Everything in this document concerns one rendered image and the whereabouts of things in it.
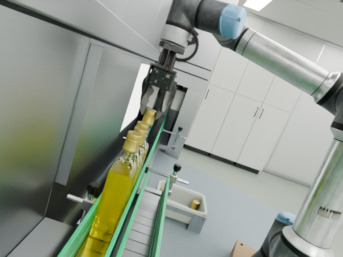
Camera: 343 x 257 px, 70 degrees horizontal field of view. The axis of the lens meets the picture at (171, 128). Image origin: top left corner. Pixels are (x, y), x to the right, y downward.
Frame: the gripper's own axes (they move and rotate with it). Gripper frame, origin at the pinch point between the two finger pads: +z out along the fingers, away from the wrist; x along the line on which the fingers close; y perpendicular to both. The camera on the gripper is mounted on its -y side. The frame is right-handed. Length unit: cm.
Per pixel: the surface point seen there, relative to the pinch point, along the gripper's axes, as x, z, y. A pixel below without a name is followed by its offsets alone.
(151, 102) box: -10, 14, -108
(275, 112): 183, -3, -372
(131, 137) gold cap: -0.7, 3.0, 19.1
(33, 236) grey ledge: -13.9, 30.4, 25.8
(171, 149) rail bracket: 14, 33, -74
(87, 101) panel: -12.7, -1.3, 18.6
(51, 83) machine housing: -15.3, -5.1, 30.3
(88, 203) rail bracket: -5.6, 22.1, 19.8
